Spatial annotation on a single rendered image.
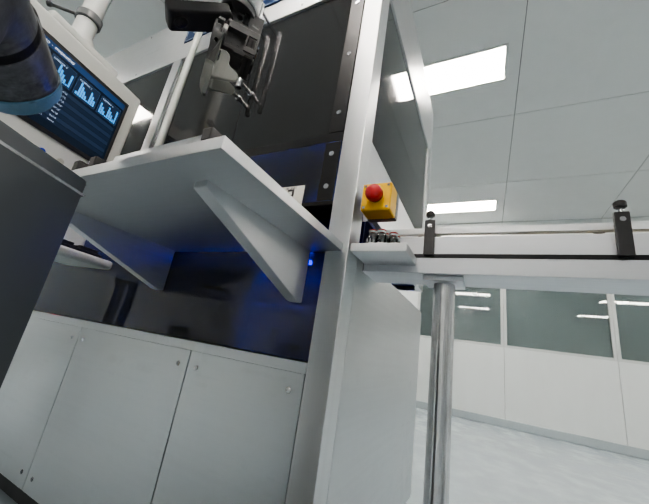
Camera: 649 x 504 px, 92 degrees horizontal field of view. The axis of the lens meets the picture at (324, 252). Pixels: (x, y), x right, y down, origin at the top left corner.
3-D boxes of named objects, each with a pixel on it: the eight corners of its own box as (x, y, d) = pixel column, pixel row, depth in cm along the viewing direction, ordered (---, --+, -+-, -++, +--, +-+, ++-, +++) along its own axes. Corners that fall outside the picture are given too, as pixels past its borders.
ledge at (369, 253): (368, 268, 84) (369, 261, 85) (418, 269, 78) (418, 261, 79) (349, 251, 72) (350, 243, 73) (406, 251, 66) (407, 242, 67)
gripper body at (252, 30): (254, 57, 58) (267, 10, 62) (207, 32, 55) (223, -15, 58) (245, 84, 65) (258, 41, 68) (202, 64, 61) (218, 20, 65)
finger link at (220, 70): (232, 94, 55) (244, 55, 58) (198, 79, 53) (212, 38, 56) (230, 105, 58) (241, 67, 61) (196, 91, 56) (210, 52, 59)
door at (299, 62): (229, 155, 107) (265, 28, 124) (345, 134, 87) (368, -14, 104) (228, 154, 106) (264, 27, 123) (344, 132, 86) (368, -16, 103)
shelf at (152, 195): (172, 258, 112) (174, 253, 113) (354, 261, 80) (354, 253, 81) (-3, 193, 72) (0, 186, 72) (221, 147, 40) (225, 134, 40)
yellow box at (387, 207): (369, 223, 80) (372, 198, 82) (397, 221, 77) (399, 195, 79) (359, 210, 74) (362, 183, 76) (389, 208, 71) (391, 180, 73)
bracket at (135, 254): (156, 290, 98) (169, 250, 102) (163, 290, 96) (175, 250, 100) (21, 255, 69) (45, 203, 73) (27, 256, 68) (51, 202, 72)
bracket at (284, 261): (290, 302, 75) (300, 251, 79) (301, 303, 73) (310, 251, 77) (171, 258, 46) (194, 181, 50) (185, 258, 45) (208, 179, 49)
